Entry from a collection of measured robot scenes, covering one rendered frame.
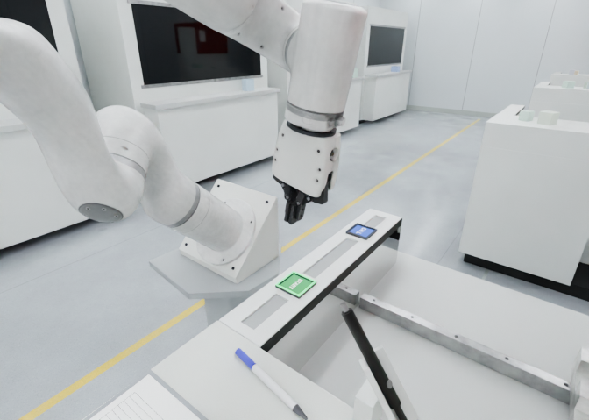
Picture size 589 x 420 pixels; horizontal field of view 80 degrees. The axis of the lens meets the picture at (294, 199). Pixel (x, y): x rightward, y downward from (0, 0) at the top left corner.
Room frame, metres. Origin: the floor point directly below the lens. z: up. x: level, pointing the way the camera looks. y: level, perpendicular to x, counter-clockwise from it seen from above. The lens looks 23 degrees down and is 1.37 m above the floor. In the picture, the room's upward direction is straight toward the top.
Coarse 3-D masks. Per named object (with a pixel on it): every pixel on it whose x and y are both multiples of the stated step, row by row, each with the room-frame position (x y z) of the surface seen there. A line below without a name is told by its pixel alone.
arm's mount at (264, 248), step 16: (224, 192) 0.95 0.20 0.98; (240, 192) 0.92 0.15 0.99; (256, 192) 0.90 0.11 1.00; (256, 208) 0.86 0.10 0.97; (272, 208) 0.84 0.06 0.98; (256, 224) 0.82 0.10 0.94; (272, 224) 0.84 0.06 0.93; (192, 240) 0.87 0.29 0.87; (256, 240) 0.79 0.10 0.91; (272, 240) 0.84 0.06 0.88; (192, 256) 0.84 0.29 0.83; (240, 256) 0.77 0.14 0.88; (256, 256) 0.79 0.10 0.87; (272, 256) 0.84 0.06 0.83; (224, 272) 0.75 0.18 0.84; (240, 272) 0.74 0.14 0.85
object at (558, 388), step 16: (368, 304) 0.63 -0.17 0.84; (384, 304) 0.62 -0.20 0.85; (400, 320) 0.59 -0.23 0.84; (416, 320) 0.57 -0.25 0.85; (432, 336) 0.54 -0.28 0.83; (448, 336) 0.53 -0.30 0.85; (464, 352) 0.51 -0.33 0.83; (480, 352) 0.49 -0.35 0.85; (496, 352) 0.49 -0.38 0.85; (496, 368) 0.47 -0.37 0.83; (512, 368) 0.46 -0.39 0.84; (528, 368) 0.45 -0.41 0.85; (528, 384) 0.44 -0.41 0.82; (544, 384) 0.43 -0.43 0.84; (560, 384) 0.42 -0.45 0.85; (560, 400) 0.41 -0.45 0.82
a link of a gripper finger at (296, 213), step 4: (308, 196) 0.52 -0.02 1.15; (312, 196) 0.52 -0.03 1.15; (304, 200) 0.52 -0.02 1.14; (308, 200) 0.51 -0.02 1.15; (312, 200) 0.51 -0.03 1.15; (292, 204) 0.53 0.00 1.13; (304, 204) 0.53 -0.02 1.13; (292, 208) 0.53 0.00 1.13; (296, 208) 0.53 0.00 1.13; (300, 208) 0.53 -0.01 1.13; (304, 208) 0.54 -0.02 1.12; (292, 212) 0.53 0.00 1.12; (296, 212) 0.53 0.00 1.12; (300, 212) 0.53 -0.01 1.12; (292, 216) 0.53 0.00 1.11; (296, 216) 0.53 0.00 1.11; (300, 216) 0.53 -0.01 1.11; (288, 220) 0.53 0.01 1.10; (292, 220) 0.53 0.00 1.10; (296, 220) 0.54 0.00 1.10
